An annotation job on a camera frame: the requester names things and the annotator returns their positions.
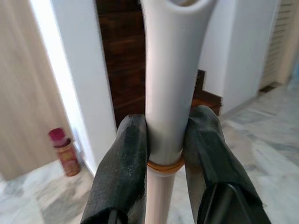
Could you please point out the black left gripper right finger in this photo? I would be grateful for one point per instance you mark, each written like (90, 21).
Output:
(210, 151)

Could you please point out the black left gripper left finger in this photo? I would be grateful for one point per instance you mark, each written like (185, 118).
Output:
(121, 168)

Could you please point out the red incense canister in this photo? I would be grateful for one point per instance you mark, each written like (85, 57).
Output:
(66, 156)

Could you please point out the light wooden door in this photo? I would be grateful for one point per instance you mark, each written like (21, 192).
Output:
(25, 81)

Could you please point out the white louvered door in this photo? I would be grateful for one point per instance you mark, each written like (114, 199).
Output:
(279, 42)

